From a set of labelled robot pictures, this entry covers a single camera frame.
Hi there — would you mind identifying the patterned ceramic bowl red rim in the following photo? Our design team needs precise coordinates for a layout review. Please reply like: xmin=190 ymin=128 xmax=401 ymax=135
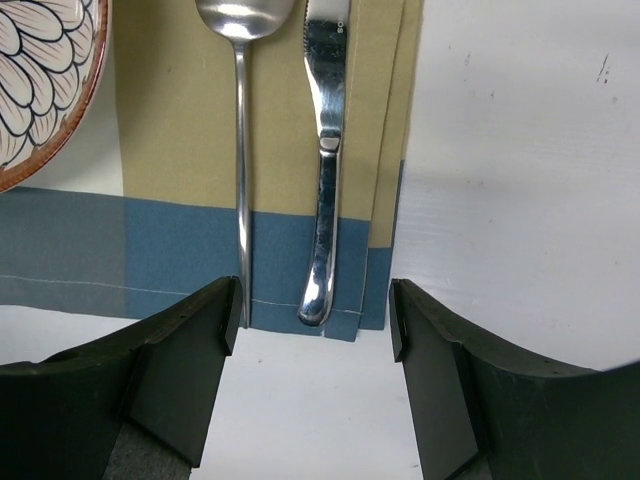
xmin=1 ymin=0 xmax=112 ymax=191

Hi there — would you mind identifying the steel spoon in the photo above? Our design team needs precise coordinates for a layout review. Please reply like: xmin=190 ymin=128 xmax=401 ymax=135
xmin=195 ymin=0 xmax=295 ymax=328

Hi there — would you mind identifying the blue beige checked placemat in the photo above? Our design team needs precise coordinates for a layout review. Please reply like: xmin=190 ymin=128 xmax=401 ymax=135
xmin=1 ymin=1 xmax=423 ymax=342

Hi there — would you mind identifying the steel table knife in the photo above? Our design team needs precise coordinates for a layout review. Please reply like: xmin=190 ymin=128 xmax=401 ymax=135
xmin=298 ymin=1 xmax=351 ymax=327

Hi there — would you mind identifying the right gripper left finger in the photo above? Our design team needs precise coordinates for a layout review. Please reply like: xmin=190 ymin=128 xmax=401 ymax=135
xmin=1 ymin=277 xmax=242 ymax=479

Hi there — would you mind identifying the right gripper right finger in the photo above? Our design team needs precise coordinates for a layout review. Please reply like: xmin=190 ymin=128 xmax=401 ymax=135
xmin=389 ymin=279 xmax=639 ymax=479

